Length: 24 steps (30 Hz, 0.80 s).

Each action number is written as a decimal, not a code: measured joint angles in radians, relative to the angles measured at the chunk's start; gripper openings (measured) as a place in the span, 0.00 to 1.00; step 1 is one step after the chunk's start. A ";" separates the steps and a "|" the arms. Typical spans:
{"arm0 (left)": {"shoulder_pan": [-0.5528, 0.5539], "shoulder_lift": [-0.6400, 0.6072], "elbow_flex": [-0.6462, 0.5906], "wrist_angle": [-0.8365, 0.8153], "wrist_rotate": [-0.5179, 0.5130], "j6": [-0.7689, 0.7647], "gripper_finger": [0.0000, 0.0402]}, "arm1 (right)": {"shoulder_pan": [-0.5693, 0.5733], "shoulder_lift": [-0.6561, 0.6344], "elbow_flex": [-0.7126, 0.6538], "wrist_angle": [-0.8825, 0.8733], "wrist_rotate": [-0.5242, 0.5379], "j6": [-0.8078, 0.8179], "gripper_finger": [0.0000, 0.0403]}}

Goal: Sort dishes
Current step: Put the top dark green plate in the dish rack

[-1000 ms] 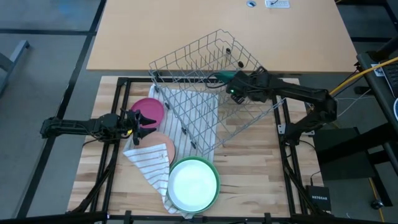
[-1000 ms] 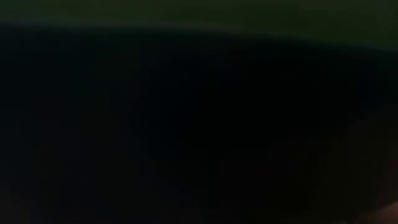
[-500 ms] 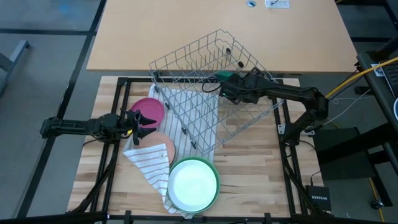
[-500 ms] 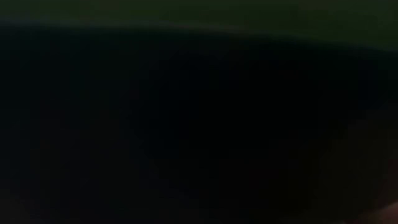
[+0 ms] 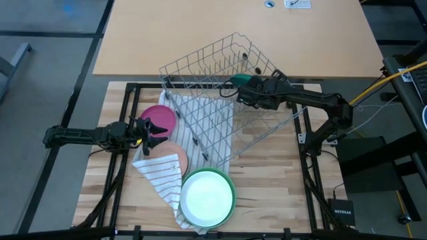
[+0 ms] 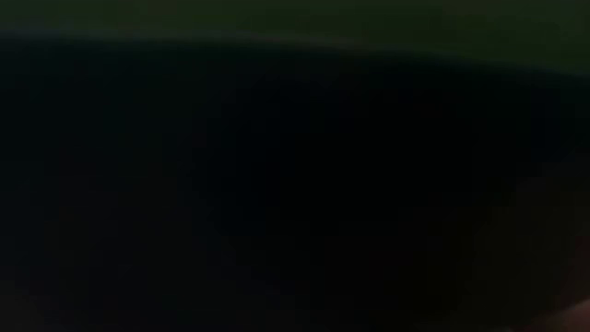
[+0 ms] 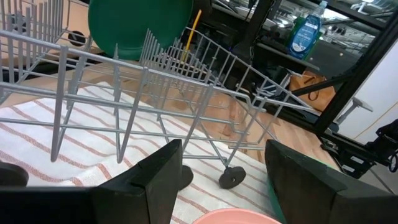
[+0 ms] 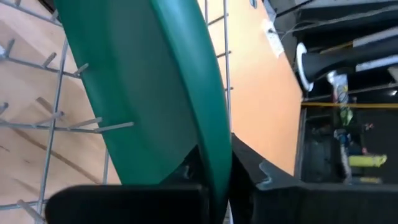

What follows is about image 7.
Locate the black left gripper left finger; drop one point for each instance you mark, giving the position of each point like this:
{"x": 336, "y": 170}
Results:
{"x": 146, "y": 193}

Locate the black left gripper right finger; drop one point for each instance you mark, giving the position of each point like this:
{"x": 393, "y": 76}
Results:
{"x": 304, "y": 193}

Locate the salmon pink plate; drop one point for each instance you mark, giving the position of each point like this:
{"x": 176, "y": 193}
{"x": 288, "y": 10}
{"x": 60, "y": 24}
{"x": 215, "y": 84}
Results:
{"x": 236, "y": 217}

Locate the dark green plate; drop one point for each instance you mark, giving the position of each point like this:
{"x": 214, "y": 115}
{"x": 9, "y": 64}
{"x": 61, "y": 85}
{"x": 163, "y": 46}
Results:
{"x": 136, "y": 25}

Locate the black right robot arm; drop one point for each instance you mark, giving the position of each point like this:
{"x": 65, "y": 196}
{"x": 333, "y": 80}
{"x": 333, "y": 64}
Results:
{"x": 384, "y": 143}

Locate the brown paper bag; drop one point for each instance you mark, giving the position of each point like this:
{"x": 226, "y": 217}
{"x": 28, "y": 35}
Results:
{"x": 317, "y": 93}

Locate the grey metal stand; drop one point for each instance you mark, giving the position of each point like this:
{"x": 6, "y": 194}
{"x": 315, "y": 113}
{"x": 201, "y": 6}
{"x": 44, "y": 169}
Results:
{"x": 357, "y": 104}

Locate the white red-striped towel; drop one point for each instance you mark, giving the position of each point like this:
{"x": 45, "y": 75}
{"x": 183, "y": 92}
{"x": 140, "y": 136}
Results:
{"x": 37, "y": 140}

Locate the blue dish soap bottle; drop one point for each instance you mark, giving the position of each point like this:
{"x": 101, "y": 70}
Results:
{"x": 306, "y": 34}

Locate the light wood desk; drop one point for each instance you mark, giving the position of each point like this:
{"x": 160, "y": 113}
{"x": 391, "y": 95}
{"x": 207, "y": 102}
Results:
{"x": 79, "y": 18}

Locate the black aluminium frame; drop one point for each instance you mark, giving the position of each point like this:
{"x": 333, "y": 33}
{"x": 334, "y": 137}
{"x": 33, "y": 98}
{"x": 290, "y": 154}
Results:
{"x": 357, "y": 77}

